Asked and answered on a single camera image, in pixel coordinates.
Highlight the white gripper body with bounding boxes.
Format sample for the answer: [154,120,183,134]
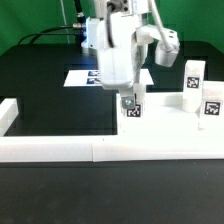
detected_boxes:
[97,13,147,90]

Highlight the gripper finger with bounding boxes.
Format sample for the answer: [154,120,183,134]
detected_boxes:
[119,88,135,109]

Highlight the white square tabletop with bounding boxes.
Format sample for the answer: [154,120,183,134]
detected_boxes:
[117,92,224,136]

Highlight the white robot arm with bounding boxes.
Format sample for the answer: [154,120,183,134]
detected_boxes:
[81,0,153,109]

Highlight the white sheet with AprilTags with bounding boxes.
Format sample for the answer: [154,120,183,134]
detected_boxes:
[64,69,154,87]

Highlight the white U-shaped obstacle fence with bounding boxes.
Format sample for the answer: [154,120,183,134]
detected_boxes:
[0,98,224,162]

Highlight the black cable bundle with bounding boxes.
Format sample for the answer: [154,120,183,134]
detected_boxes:
[17,0,88,46]

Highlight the white camera cable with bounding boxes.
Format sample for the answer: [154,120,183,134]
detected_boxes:
[147,0,176,53]

